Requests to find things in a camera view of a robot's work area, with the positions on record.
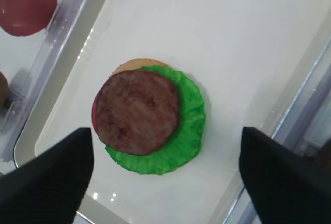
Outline long clear strip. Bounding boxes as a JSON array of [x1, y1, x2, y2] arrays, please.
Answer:
[[238, 47, 330, 223], [1, 0, 87, 162]]

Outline bottom bun on tray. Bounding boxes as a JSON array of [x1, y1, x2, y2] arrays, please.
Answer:
[[111, 58, 167, 75]]

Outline green lettuce leaf on tray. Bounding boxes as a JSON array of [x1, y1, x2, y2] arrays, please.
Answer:
[[105, 65, 206, 175]]

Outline red tomato slice on tray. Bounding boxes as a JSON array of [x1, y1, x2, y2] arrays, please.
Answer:
[[91, 94, 99, 134]]

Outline white rectangular metal tray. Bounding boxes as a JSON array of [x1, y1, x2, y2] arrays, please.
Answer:
[[14, 0, 330, 223]]

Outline standing bun half left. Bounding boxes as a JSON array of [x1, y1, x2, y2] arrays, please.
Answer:
[[0, 72, 9, 109]]

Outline standing red tomato slice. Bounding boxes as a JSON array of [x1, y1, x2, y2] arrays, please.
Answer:
[[1, 0, 58, 37]]

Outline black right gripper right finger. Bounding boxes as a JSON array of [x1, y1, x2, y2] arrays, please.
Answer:
[[239, 127, 330, 223]]

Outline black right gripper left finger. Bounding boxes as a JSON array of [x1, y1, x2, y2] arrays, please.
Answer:
[[1, 128, 94, 223]]

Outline long clear strip right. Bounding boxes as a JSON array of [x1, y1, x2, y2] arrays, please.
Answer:
[[238, 47, 330, 223]]

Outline long clear strip left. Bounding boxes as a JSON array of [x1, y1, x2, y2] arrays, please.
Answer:
[[1, 0, 87, 162]]

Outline brown meat patty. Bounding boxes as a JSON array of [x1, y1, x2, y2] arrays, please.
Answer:
[[96, 70, 180, 156]]

